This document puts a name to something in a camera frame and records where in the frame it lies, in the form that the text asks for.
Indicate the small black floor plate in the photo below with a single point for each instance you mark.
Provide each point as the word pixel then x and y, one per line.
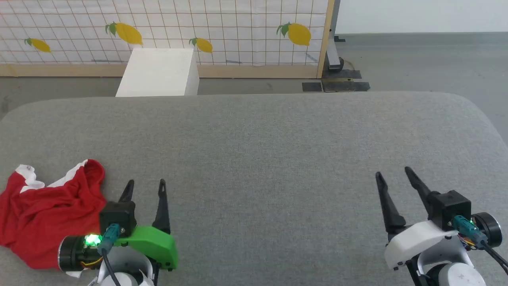
pixel 312 86

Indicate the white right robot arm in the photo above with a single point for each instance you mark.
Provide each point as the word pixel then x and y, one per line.
pixel 456 276

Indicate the lemon print partition wooden frame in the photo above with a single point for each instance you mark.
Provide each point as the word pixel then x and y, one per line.
pixel 238 24

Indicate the grey metal post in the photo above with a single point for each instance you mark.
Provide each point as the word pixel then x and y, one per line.
pixel 332 47

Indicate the large black floor plate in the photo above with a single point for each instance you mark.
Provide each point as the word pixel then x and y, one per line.
pixel 345 84

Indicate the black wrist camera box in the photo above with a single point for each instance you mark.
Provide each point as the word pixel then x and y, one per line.
pixel 117 216
pixel 450 208

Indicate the white rectangular box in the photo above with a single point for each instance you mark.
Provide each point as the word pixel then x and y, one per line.
pixel 158 73

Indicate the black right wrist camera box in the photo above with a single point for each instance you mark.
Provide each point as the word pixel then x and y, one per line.
pixel 450 208

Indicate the red garment with white trim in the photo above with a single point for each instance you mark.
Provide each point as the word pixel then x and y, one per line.
pixel 43 210

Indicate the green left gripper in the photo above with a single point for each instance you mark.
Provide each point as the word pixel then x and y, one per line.
pixel 156 244

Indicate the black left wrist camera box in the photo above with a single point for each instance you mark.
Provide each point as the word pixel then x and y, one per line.
pixel 117 216

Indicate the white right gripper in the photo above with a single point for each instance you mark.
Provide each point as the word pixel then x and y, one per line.
pixel 414 240

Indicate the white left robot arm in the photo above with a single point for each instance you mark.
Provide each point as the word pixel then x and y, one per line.
pixel 73 252

